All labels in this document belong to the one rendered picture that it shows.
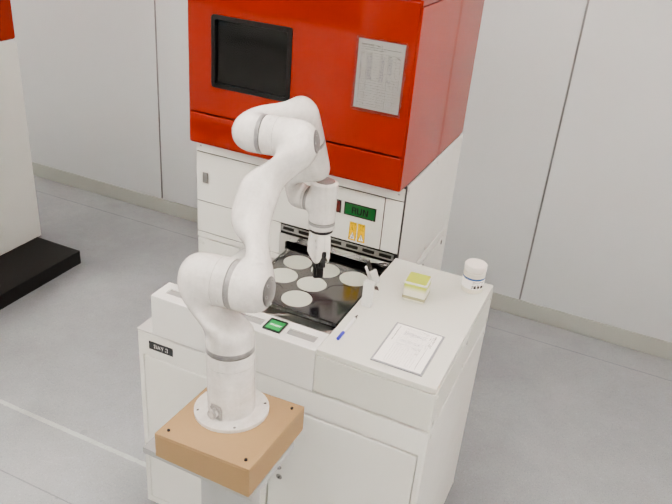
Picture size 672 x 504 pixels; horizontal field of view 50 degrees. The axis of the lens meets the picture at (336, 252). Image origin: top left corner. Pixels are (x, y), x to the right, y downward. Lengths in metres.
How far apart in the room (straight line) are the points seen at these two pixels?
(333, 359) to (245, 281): 0.46
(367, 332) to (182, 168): 2.89
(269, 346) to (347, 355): 0.23
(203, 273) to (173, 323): 0.58
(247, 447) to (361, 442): 0.44
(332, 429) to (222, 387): 0.46
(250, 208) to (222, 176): 1.01
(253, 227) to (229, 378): 0.37
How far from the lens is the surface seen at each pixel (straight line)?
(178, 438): 1.83
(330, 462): 2.22
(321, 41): 2.33
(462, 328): 2.17
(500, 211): 3.96
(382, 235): 2.48
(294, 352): 2.04
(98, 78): 5.00
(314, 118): 1.93
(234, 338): 1.73
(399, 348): 2.03
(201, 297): 1.70
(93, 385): 3.48
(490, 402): 3.50
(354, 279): 2.47
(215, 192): 2.75
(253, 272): 1.64
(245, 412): 1.85
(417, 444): 2.04
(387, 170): 2.34
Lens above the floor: 2.13
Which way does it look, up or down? 28 degrees down
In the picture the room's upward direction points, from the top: 5 degrees clockwise
